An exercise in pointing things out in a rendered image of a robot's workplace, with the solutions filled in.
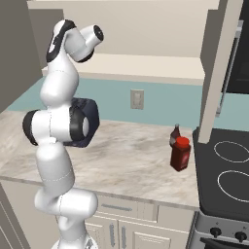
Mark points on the grey-beige cupboard door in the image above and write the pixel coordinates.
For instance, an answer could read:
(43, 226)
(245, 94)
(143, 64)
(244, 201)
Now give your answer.
(16, 52)

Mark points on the beige base cupboard door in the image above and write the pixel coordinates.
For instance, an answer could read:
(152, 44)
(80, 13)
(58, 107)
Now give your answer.
(152, 236)
(102, 235)

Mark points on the black stove knob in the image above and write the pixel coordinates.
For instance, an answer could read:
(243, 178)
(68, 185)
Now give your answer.
(240, 236)
(215, 231)

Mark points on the black microwave oven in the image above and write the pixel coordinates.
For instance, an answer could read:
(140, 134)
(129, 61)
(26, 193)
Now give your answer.
(241, 58)

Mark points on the black hob stove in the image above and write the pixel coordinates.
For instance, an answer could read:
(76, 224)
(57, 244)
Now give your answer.
(220, 191)

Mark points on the red paprika jar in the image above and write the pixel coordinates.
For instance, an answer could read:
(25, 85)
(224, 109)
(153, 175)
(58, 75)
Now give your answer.
(180, 157)

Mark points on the beige open wall cupboard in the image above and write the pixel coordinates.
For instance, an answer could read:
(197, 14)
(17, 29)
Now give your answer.
(146, 39)

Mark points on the beige wall socket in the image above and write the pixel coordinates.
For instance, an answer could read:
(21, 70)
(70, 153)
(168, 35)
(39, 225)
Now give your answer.
(137, 99)

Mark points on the beige drawer front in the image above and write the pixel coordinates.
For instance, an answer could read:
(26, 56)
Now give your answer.
(142, 209)

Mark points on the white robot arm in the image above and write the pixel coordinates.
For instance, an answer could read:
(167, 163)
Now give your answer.
(55, 126)

